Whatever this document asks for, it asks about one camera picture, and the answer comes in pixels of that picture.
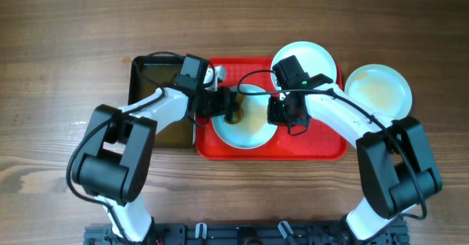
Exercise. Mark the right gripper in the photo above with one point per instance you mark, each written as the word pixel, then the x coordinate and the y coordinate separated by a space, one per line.
pixel 274 116

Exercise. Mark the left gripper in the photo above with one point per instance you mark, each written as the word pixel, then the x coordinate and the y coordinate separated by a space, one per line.
pixel 225 104

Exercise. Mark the green yellow sponge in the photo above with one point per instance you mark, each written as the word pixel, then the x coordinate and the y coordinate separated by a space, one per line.
pixel 233 117

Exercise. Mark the white plate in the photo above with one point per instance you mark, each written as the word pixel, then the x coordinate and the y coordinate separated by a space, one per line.
pixel 382 89
pixel 253 130
pixel 313 58

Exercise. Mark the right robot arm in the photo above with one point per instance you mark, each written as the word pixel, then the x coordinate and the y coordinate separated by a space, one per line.
pixel 397 168

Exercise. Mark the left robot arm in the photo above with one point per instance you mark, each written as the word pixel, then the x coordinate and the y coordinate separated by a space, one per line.
pixel 109 166

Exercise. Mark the red plastic tray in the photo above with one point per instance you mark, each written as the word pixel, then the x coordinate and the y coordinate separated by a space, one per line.
pixel 319 142

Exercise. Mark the black water tray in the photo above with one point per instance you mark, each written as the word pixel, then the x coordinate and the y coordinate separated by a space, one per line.
pixel 145 73

